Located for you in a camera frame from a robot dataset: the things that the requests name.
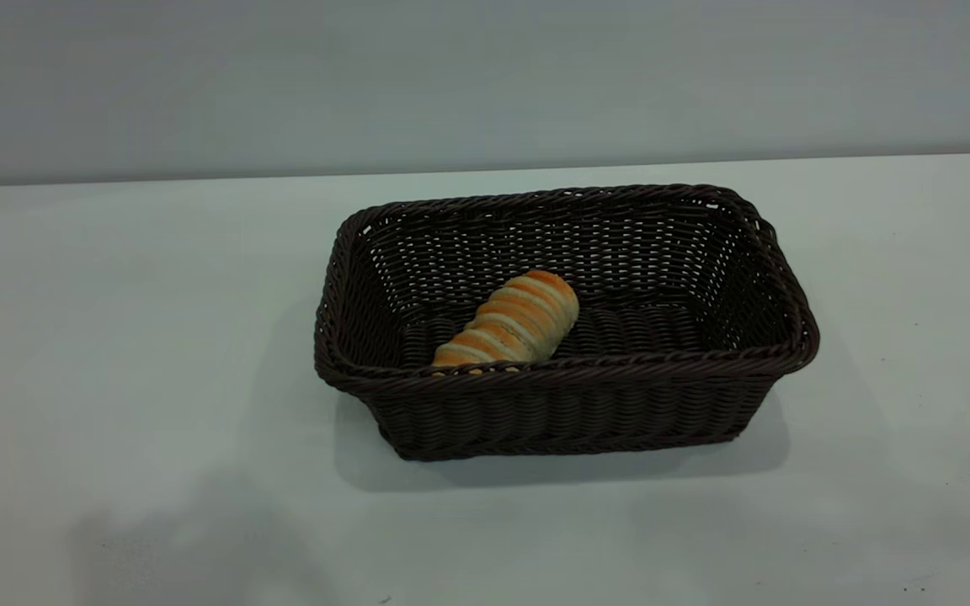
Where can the striped golden bread loaf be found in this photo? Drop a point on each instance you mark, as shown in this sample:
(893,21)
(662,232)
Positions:
(514,324)

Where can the black woven wicker basket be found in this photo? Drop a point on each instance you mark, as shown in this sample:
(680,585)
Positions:
(586,412)

